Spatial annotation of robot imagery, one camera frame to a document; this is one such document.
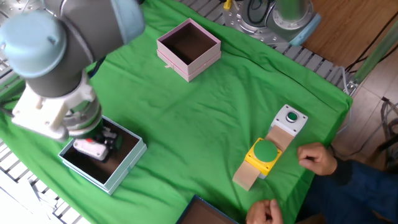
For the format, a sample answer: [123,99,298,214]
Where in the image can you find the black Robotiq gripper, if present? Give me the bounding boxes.
[70,119,124,163]

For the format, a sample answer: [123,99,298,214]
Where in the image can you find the white box red push button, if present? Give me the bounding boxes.
[73,138,109,162]

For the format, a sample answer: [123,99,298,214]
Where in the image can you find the person's right forearm blue sleeve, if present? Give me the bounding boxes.
[330,156,398,222]

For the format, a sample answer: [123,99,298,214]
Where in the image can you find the light blue cardboard box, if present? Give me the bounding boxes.
[58,114,148,196]

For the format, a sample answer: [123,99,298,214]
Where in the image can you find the dark blue cardboard box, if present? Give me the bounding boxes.
[175,194,240,224]

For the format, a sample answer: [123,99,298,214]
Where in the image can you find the pink cardboard box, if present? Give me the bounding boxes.
[156,17,222,83]

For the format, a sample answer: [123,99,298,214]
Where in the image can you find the yellow box green mushroom button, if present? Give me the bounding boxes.
[244,138,283,180]

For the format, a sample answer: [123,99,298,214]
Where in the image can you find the grey box small green button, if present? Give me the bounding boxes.
[269,104,309,138]

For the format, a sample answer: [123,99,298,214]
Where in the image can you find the person's left hand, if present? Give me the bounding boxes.
[245,198,284,224]

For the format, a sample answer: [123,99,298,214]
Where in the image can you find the person's right hand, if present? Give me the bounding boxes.
[297,142,339,177]

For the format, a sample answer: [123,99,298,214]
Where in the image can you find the green table cloth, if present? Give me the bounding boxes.
[0,0,354,224]

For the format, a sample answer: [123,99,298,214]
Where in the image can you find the white paper stack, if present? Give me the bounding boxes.
[0,169,58,224]

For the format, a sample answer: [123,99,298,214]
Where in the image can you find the tan wooden block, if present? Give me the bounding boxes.
[231,160,261,192]
[264,125,295,153]

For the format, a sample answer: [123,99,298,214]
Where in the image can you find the silver robot mounting plate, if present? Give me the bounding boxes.
[223,0,301,47]

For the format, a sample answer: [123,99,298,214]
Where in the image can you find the person's leg blue jeans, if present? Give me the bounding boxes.
[295,179,383,224]

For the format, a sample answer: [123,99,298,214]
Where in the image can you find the white wrist mounting bracket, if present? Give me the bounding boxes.
[11,72,98,142]

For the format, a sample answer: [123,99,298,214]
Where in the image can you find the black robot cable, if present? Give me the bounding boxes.
[246,0,274,25]

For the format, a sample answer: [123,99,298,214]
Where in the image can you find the thin grey cable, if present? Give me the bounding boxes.
[330,67,398,158]

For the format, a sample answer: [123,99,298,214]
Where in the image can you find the black floor cable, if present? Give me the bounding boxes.
[344,9,398,74]

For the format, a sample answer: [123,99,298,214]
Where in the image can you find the black chair frame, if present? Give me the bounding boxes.
[374,133,398,175]

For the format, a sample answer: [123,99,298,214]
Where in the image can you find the grey cable bundle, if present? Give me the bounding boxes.
[381,96,398,169]

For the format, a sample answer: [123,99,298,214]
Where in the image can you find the metal frame post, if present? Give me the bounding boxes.
[347,27,398,94]

